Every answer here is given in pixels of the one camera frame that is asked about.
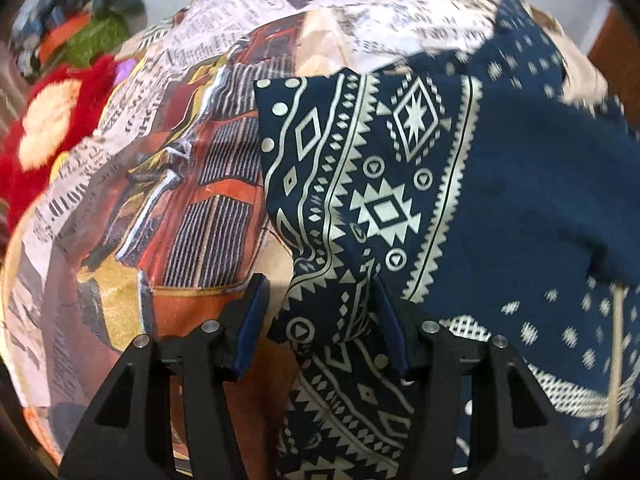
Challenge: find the newspaper print blanket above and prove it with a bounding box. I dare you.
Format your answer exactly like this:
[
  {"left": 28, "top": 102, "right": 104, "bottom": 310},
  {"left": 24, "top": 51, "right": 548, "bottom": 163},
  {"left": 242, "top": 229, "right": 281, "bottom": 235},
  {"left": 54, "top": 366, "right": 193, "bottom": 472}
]
[{"left": 0, "top": 0, "right": 613, "bottom": 480}]

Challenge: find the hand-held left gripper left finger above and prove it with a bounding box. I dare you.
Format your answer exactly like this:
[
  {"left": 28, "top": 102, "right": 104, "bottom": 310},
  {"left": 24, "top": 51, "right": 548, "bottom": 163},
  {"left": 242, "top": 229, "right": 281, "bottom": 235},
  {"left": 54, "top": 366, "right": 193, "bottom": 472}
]
[{"left": 57, "top": 273, "right": 272, "bottom": 480}]

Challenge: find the orange box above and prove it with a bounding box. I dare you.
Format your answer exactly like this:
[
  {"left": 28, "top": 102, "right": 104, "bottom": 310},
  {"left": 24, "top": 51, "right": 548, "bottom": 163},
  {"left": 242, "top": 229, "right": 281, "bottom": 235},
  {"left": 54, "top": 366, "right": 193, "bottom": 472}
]
[{"left": 37, "top": 14, "right": 92, "bottom": 59}]

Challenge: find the grey plush toy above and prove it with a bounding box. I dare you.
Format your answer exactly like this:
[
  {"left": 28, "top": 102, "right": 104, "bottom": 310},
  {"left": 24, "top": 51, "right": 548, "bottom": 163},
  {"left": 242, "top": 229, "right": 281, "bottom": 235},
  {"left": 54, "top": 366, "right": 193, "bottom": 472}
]
[{"left": 75, "top": 0, "right": 149, "bottom": 27}]

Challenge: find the red plush toy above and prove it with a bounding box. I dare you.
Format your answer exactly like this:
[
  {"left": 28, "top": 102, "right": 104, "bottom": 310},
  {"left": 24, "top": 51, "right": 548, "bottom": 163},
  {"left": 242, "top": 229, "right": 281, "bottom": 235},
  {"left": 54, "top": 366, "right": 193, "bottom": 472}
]
[{"left": 0, "top": 55, "right": 119, "bottom": 231}]

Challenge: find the green plush toy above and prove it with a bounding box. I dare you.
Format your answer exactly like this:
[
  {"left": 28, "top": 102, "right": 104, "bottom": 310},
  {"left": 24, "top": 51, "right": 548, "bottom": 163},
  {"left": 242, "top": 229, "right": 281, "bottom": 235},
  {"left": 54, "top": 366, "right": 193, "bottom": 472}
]
[{"left": 64, "top": 21, "right": 127, "bottom": 69}]

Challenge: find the brown striped curtain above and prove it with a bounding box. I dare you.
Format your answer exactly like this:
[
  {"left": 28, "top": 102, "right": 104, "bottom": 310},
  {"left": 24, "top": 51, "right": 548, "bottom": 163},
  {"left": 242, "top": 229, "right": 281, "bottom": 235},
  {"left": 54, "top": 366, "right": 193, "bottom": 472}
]
[{"left": 0, "top": 42, "right": 32, "bottom": 121}]

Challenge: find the navy patterned garment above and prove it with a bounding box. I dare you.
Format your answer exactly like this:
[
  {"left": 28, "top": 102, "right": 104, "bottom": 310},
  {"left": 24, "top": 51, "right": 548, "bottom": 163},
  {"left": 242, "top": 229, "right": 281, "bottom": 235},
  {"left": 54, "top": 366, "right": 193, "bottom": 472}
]
[{"left": 252, "top": 0, "right": 640, "bottom": 480}]

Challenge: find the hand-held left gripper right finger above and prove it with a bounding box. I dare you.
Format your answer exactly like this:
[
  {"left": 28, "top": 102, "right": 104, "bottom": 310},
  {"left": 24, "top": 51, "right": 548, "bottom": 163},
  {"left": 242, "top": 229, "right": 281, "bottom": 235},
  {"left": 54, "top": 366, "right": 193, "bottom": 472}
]
[{"left": 371, "top": 279, "right": 587, "bottom": 480}]

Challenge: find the brown wooden door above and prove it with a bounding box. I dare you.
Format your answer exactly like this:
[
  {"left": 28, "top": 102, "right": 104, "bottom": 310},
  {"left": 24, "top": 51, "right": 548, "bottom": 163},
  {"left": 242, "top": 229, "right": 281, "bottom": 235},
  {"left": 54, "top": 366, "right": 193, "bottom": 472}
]
[{"left": 587, "top": 7, "right": 640, "bottom": 127}]

